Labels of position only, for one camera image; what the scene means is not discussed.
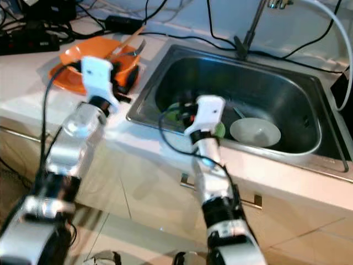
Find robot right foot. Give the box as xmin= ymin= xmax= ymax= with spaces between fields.
xmin=171 ymin=251 xmax=205 ymax=265

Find black electronics box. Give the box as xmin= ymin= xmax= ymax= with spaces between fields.
xmin=22 ymin=0 xmax=78 ymax=24

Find black power adapter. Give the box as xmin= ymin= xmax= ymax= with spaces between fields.
xmin=105 ymin=15 xmax=144 ymax=34

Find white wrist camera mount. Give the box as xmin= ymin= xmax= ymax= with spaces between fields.
xmin=184 ymin=95 xmax=226 ymax=139
xmin=81 ymin=55 xmax=121 ymax=108

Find chrome water valve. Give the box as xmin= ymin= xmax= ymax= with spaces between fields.
xmin=266 ymin=0 xmax=294 ymax=9

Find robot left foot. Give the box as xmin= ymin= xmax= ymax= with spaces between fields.
xmin=88 ymin=251 xmax=122 ymax=265

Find black power strip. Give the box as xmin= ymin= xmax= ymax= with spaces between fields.
xmin=0 ymin=30 xmax=58 ymax=55

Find beige kitchen cabinet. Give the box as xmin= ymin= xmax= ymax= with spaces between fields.
xmin=0 ymin=119 xmax=353 ymax=265

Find orange plastic plate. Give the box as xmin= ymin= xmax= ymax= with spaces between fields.
xmin=49 ymin=61 xmax=133 ymax=94

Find orange plastic bowl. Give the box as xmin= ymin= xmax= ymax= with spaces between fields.
xmin=60 ymin=36 xmax=141 ymax=75

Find white water hose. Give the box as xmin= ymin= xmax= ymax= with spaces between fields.
xmin=298 ymin=0 xmax=353 ymax=111

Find green plate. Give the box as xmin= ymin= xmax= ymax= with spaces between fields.
xmin=163 ymin=102 xmax=227 ymax=139

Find pale grey plate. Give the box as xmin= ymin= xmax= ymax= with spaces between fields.
xmin=230 ymin=117 xmax=282 ymax=148

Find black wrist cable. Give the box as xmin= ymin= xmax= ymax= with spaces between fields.
xmin=157 ymin=102 xmax=240 ymax=210
xmin=41 ymin=62 xmax=89 ymax=161

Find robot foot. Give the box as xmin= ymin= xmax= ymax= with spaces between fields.
xmin=171 ymin=251 xmax=205 ymax=265
xmin=88 ymin=251 xmax=122 ymax=265

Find black floor fan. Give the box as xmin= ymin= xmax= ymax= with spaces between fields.
xmin=0 ymin=168 xmax=28 ymax=221

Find stainless steel sink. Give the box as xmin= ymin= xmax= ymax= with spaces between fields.
xmin=126 ymin=44 xmax=351 ymax=173

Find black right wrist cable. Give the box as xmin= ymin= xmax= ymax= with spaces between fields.
xmin=157 ymin=102 xmax=240 ymax=210

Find grey metal utensil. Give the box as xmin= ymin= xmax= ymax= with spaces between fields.
xmin=131 ymin=39 xmax=148 ymax=57

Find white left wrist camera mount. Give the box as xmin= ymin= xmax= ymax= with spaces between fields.
xmin=81 ymin=55 xmax=121 ymax=108

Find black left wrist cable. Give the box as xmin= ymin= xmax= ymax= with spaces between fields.
xmin=41 ymin=62 xmax=89 ymax=161

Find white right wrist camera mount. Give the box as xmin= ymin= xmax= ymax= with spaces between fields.
xmin=184 ymin=95 xmax=226 ymax=139

